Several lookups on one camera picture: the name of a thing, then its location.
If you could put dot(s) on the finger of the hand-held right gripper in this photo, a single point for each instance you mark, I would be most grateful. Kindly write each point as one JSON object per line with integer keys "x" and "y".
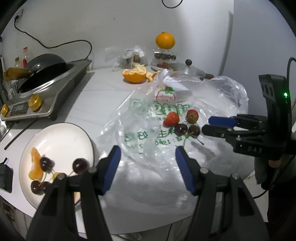
{"x": 212, "y": 131}
{"x": 219, "y": 120}

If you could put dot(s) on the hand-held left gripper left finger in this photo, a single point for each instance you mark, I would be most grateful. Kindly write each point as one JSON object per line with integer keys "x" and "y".
{"x": 113, "y": 166}

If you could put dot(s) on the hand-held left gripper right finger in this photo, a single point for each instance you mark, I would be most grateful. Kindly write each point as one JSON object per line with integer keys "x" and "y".
{"x": 185, "y": 171}

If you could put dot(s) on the red strawberry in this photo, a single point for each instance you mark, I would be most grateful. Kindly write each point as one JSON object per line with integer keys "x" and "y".
{"x": 192, "y": 115}
{"x": 171, "y": 119}

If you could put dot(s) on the clear printed plastic bag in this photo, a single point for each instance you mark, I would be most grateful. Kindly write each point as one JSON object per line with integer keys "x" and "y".
{"x": 208, "y": 92}

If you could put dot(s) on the peeled orange chunk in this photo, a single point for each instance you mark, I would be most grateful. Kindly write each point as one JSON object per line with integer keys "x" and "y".
{"x": 77, "y": 198}

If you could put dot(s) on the white plate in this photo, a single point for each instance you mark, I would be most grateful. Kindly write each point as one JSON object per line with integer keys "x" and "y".
{"x": 60, "y": 143}

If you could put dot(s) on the single orange segment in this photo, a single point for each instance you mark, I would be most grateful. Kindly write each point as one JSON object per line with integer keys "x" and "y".
{"x": 35, "y": 165}

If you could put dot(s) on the person's right hand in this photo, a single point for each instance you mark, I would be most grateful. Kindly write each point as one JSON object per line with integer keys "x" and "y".
{"x": 275, "y": 163}

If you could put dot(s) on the orange peel piece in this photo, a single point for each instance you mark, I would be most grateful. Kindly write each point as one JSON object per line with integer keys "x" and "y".
{"x": 151, "y": 76}

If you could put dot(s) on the clear dessert cup with fruit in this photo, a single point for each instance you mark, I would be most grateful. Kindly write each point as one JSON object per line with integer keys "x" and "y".
{"x": 164, "y": 59}

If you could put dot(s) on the stainless steel induction cooker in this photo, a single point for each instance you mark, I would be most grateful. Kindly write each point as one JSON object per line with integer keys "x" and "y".
{"x": 60, "y": 90}

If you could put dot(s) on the half-peeled orange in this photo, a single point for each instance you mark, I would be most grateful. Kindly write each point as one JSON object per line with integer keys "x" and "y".
{"x": 134, "y": 75}

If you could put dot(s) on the whole orange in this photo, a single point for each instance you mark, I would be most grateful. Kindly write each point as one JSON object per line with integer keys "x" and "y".
{"x": 165, "y": 40}

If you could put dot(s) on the black chopstick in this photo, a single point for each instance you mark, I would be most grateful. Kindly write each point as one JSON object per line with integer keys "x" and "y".
{"x": 20, "y": 134}

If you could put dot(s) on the black pouch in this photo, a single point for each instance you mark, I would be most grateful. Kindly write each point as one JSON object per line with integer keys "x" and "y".
{"x": 5, "y": 176}

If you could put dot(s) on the crumpled clear plastic bag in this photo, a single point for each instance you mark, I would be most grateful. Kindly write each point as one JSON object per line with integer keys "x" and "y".
{"x": 129, "y": 55}

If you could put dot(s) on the white wall outlet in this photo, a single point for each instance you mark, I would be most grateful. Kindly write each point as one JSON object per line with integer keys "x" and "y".
{"x": 19, "y": 15}

